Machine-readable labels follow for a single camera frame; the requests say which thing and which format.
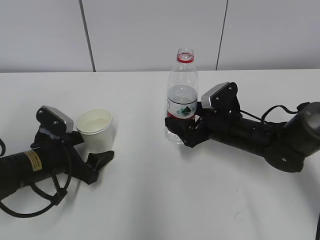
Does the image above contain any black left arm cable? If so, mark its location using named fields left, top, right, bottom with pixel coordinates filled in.
left=0, top=136, right=73, bottom=218

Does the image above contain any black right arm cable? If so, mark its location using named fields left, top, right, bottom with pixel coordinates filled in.
left=238, top=104, right=301, bottom=125

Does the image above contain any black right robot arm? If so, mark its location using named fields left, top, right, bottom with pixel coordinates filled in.
left=165, top=82, right=320, bottom=173

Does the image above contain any white paper cup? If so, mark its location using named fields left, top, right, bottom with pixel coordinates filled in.
left=75, top=108, right=114, bottom=154

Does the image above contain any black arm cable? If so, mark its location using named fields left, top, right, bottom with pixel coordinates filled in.
left=238, top=104, right=301, bottom=125
left=0, top=136, right=73, bottom=218

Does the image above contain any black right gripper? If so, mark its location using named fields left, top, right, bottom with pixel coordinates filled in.
left=165, top=82, right=242, bottom=147

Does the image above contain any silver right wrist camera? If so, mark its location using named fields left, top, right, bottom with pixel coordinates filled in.
left=201, top=82, right=230, bottom=110

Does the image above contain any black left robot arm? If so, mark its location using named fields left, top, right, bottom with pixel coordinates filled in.
left=0, top=131, right=115, bottom=200

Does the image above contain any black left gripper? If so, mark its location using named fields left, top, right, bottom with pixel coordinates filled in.
left=31, top=127, right=115, bottom=185

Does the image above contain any Nongfu Spring water bottle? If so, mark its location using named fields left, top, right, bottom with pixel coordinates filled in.
left=165, top=47, right=199, bottom=145

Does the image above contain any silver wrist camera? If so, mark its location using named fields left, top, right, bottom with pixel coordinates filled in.
left=36, top=105, right=74, bottom=136
left=201, top=82, right=230, bottom=110

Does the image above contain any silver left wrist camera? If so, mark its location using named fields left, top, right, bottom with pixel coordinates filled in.
left=36, top=105, right=74, bottom=136

